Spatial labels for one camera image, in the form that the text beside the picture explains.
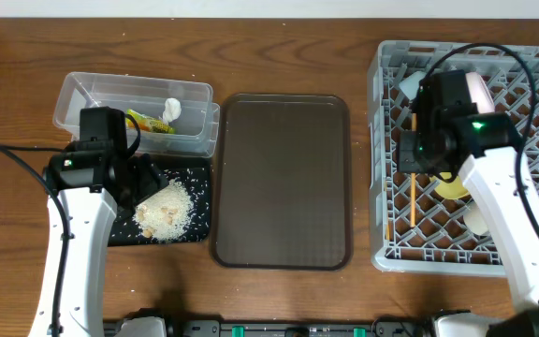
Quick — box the wooden chopstick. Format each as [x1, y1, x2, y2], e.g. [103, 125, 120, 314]
[384, 179, 390, 241]
[410, 114, 417, 228]

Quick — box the clear plastic bin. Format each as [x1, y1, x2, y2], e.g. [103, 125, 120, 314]
[53, 72, 220, 158]

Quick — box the white tissue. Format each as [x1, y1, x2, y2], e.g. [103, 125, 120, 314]
[162, 97, 182, 125]

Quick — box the black plastic tray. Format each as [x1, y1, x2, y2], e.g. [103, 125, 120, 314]
[108, 156, 211, 247]

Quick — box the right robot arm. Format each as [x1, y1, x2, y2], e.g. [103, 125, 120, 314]
[396, 70, 539, 336]

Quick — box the dark brown serving tray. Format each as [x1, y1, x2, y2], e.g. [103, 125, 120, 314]
[210, 94, 353, 271]

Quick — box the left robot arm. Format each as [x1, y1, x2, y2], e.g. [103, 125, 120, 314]
[30, 107, 168, 336]

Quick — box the white bowl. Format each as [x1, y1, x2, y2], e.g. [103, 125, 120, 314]
[465, 72, 495, 114]

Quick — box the small white green cup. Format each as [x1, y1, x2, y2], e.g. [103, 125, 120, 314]
[463, 201, 489, 236]

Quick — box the yellow plate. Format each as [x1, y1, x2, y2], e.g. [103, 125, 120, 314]
[430, 172, 470, 200]

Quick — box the light blue bowl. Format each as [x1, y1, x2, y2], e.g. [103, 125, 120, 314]
[399, 71, 426, 101]

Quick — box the grey dishwasher rack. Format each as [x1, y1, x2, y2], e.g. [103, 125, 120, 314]
[367, 40, 539, 277]

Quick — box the pile of rice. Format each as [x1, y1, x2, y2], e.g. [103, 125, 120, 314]
[133, 179, 194, 242]

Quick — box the green orange snack wrapper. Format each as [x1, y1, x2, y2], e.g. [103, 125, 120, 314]
[126, 109, 175, 134]

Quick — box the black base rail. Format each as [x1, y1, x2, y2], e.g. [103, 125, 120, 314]
[167, 318, 436, 337]

